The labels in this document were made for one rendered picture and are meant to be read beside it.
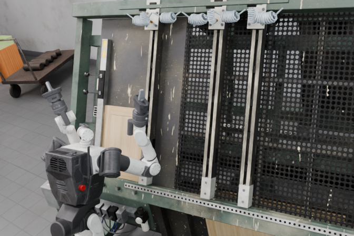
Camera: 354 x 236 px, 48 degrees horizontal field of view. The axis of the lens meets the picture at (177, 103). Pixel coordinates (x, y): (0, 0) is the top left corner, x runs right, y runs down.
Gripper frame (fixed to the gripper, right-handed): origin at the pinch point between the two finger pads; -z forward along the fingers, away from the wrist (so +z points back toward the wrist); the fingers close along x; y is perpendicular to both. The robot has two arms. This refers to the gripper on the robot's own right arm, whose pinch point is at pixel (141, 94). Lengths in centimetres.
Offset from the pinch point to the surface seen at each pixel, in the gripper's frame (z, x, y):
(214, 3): -45, 5, 43
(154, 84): 14.4, 31.9, 24.2
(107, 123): 53, 53, 0
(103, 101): 40, 62, 0
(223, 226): 101, -26, 55
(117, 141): 61, 40, 3
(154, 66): 4.4, 37.2, 25.6
